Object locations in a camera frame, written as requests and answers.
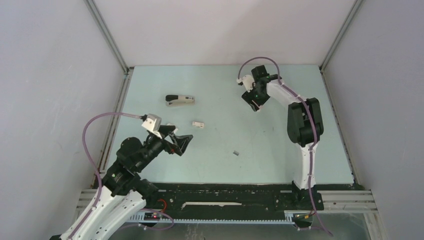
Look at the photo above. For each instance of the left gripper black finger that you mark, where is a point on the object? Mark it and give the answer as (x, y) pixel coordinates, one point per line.
(181, 143)
(169, 131)

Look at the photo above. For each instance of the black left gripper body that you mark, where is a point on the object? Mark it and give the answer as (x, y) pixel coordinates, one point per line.
(154, 145)

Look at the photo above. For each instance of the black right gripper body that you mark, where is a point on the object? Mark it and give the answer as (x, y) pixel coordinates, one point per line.
(260, 98)

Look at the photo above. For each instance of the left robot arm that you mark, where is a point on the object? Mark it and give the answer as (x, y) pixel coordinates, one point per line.
(116, 188)

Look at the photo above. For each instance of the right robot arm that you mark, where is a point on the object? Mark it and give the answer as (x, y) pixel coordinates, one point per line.
(304, 118)

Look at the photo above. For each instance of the beige and black large stapler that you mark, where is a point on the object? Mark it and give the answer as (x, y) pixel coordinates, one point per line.
(172, 100)

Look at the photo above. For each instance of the white staple box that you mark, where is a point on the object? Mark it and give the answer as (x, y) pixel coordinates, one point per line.
(198, 124)

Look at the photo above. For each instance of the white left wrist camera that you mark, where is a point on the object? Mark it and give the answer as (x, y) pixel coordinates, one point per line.
(152, 124)

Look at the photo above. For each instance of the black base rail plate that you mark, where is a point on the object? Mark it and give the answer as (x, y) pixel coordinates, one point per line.
(228, 202)

